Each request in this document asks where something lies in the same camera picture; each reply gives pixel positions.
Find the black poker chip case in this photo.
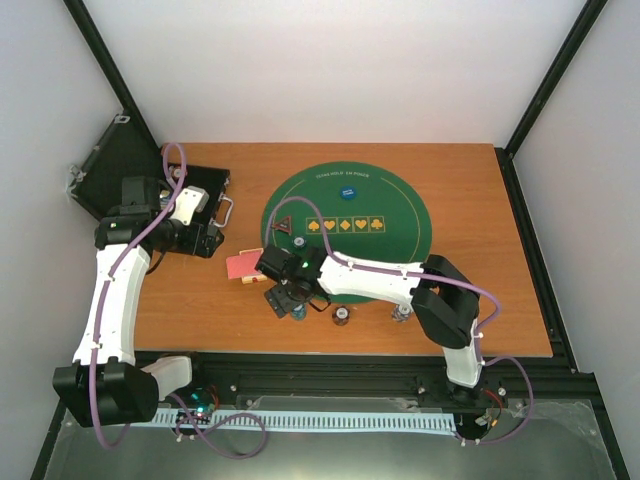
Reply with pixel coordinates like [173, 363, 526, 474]
[70, 111, 230, 253]

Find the black aluminium frame rail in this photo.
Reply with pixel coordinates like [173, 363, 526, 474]
[134, 351, 599, 416]

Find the brown 100 chip stack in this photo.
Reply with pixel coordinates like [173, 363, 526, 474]
[332, 305, 350, 326]

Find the purple white chip stack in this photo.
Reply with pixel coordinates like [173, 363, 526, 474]
[391, 305, 412, 323]

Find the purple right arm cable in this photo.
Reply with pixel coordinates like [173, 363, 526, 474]
[267, 196, 536, 447]

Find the blue 50 chip stack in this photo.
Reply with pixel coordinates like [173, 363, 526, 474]
[290, 304, 307, 321]

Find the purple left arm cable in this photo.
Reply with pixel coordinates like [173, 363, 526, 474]
[88, 143, 269, 459]

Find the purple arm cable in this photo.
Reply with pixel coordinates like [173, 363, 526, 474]
[267, 196, 536, 447]
[88, 143, 269, 459]

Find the triangular all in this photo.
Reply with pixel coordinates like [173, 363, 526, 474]
[271, 216, 293, 235]

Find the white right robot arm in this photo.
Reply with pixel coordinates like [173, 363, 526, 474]
[255, 245, 482, 403]

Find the red playing card deck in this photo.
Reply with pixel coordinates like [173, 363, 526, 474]
[226, 248, 267, 285]

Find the light blue cable duct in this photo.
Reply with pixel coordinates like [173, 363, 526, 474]
[142, 408, 456, 436]

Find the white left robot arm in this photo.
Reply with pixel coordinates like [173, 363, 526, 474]
[52, 177, 223, 427]

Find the silver case handle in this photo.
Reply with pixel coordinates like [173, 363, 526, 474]
[215, 194, 235, 228]

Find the round green poker mat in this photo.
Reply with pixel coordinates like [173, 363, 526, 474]
[260, 161, 433, 263]

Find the blue small blind button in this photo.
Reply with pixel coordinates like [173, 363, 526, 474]
[339, 185, 358, 201]

